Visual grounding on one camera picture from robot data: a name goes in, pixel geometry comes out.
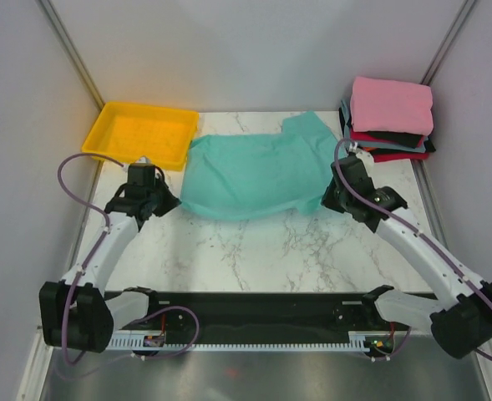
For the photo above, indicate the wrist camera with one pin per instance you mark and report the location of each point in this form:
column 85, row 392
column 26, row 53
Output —
column 143, row 161
column 361, row 154

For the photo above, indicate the white slotted cable duct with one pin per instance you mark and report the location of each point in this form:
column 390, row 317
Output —
column 150, row 342

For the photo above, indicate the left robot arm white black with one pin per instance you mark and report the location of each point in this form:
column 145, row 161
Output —
column 75, row 312

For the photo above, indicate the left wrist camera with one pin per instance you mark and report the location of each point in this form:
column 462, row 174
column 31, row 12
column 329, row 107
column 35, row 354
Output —
column 143, row 161

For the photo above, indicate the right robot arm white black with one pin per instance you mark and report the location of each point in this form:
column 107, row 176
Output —
column 459, row 317

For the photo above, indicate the right aluminium frame post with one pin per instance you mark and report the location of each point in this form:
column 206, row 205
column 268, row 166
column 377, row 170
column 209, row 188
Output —
column 448, row 41

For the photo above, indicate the aluminium frame post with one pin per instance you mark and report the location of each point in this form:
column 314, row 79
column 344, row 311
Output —
column 61, row 32
column 448, row 41

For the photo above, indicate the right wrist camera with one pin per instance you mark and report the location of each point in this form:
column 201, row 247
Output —
column 361, row 154

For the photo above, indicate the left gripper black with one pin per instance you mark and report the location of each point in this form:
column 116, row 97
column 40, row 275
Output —
column 170, row 201

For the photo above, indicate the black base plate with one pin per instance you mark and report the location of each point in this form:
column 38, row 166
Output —
column 261, row 317

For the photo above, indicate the left aluminium frame post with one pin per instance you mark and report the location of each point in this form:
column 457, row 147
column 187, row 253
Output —
column 61, row 32

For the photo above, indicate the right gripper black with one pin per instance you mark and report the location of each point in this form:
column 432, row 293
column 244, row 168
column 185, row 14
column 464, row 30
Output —
column 328, row 200

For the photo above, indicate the stack of folded t shirts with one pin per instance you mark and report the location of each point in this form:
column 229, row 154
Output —
column 385, row 145

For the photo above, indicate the pink folded t shirt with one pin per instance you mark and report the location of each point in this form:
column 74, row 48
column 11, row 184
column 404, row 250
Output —
column 390, row 105

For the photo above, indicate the teal t shirt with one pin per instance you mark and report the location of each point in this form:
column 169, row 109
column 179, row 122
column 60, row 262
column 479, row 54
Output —
column 244, row 177

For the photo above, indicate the yellow plastic tray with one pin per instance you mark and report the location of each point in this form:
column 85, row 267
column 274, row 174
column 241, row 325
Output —
column 126, row 132

